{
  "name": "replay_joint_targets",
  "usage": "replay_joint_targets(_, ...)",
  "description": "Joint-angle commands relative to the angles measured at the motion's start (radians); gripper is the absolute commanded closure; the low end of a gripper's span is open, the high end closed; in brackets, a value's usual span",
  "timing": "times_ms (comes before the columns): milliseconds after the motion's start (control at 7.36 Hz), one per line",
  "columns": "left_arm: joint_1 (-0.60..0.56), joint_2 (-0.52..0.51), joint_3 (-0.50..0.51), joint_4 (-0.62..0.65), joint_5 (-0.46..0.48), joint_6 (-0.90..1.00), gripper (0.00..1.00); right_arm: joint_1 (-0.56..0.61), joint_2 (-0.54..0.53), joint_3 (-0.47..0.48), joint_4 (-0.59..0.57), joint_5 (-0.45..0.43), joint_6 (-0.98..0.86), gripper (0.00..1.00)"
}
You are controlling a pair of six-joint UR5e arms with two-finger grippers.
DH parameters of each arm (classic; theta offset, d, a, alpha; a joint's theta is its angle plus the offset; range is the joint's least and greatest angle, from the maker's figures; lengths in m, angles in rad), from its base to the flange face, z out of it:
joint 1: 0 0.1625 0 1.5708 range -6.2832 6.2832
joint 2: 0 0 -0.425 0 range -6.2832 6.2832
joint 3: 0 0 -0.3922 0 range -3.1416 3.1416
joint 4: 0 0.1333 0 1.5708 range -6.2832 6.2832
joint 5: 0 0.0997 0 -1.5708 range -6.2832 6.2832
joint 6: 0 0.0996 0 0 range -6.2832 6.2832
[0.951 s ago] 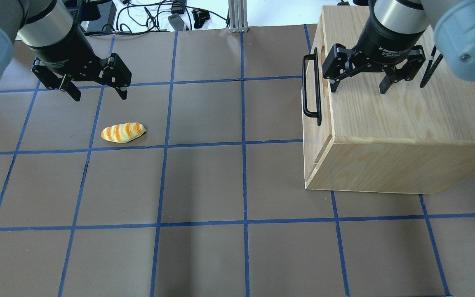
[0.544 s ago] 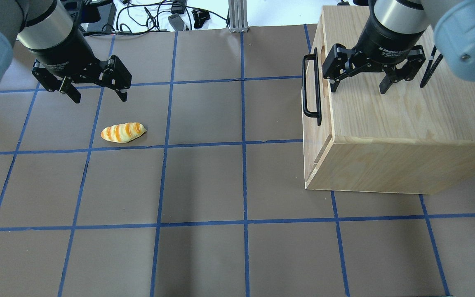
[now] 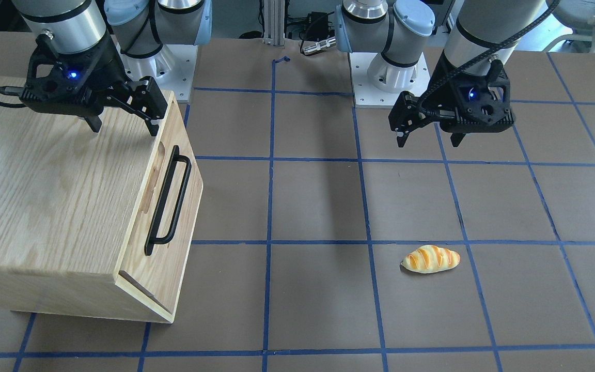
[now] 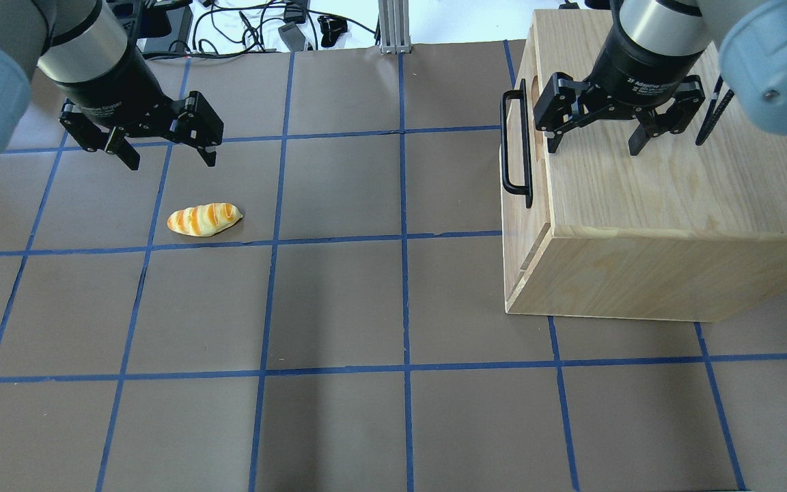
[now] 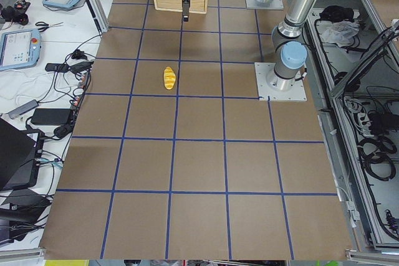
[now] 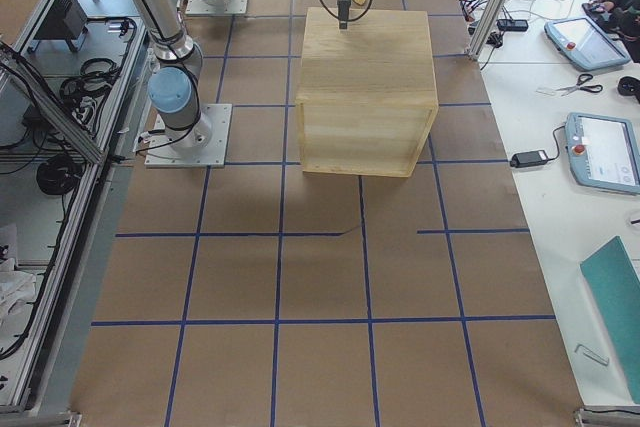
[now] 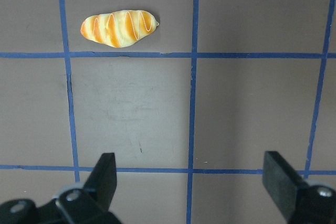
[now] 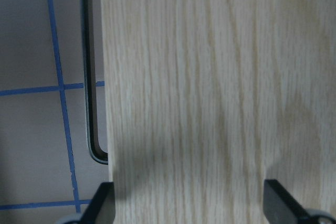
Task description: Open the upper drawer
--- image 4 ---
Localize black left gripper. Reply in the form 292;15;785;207
52;47;225;171

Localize aluminium frame post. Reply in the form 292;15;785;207
377;0;413;54

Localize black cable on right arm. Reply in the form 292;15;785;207
695;74;736;147

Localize black cables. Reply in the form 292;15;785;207
182;0;381;59

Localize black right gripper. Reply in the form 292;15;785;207
534;24;706;156

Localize black drawer handle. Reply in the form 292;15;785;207
500;79;534;210

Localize toy bread loaf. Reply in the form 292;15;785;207
165;202;243;237

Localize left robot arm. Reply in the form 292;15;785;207
0;1;225;170

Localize wooden drawer front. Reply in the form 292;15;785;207
501;38;553;213

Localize black device on floor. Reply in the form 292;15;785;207
316;14;349;48

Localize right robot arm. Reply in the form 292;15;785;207
534;1;787;156

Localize black power adapter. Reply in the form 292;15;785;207
278;23;314;52

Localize wooden drawer cabinet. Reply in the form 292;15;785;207
501;10;787;321

